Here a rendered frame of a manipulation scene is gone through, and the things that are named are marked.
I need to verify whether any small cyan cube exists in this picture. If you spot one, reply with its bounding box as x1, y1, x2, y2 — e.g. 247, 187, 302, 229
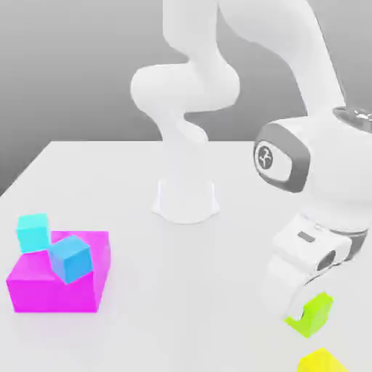
16, 212, 52, 254

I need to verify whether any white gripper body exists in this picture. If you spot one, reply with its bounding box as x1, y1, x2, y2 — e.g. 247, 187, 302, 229
264, 250, 320, 303

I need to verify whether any large magenta box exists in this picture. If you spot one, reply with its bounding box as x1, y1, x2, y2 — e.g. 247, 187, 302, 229
5, 230, 112, 314

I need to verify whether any small blue cube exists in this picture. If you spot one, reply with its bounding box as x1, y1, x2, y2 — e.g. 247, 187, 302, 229
47, 234, 93, 286

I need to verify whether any small lime green cube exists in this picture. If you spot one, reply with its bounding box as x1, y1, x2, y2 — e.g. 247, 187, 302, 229
283, 291, 334, 340

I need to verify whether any small yellow cube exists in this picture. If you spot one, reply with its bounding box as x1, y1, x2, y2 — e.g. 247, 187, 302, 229
297, 347, 350, 372

